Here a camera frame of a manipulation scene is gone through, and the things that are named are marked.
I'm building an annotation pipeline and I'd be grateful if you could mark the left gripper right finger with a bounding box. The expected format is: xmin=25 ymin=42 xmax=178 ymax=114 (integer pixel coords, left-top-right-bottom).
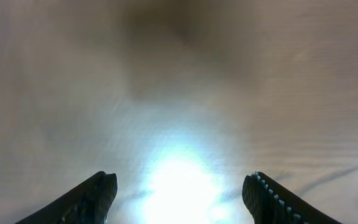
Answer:
xmin=242 ymin=172 xmax=341 ymax=224

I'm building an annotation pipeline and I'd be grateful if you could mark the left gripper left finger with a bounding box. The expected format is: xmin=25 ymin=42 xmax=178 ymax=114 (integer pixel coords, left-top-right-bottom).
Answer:
xmin=17 ymin=171 xmax=117 ymax=224

